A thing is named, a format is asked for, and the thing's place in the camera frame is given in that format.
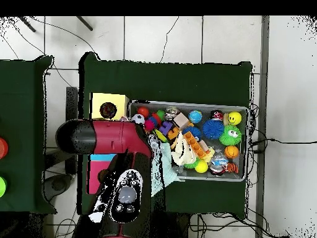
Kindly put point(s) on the cream knitted cloth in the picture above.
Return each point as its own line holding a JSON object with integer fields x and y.
{"x": 182, "y": 152}

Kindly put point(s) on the orange toy brick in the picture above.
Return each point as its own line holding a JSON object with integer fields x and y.
{"x": 197, "y": 146}

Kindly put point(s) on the mint green cloth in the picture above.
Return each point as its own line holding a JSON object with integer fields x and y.
{"x": 167, "y": 173}

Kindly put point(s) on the blue-label plastic bottle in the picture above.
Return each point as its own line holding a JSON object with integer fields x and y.
{"x": 219, "y": 163}

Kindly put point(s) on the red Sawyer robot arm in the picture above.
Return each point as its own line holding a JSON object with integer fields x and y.
{"x": 111, "y": 136}

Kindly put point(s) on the wooden box with three holes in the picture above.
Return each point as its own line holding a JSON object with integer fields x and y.
{"x": 121, "y": 104}

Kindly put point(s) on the shallow mesh bin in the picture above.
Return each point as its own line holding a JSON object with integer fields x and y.
{"x": 230, "y": 176}

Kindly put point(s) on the black and white soccer ball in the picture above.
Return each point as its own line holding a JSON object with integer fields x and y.
{"x": 138, "y": 118}

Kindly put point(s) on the plain wooden block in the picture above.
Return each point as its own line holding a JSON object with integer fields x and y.
{"x": 180, "y": 120}

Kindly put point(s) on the dark green tablecloth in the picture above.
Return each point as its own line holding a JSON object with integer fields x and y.
{"x": 19, "y": 111}
{"x": 161, "y": 81}

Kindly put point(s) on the blue spiky ball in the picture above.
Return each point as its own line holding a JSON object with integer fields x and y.
{"x": 213, "y": 129}

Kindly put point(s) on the green spiky ball with eyes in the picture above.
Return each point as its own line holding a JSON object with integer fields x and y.
{"x": 229, "y": 138}

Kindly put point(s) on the small orange basketball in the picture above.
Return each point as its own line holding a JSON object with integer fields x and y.
{"x": 231, "y": 152}

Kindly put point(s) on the yellow smiley ball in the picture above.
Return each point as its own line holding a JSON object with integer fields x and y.
{"x": 234, "y": 118}

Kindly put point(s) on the black upright bar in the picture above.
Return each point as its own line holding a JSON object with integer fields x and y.
{"x": 71, "y": 99}

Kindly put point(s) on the black tripod leg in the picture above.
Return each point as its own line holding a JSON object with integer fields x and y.
{"x": 27, "y": 24}
{"x": 84, "y": 23}

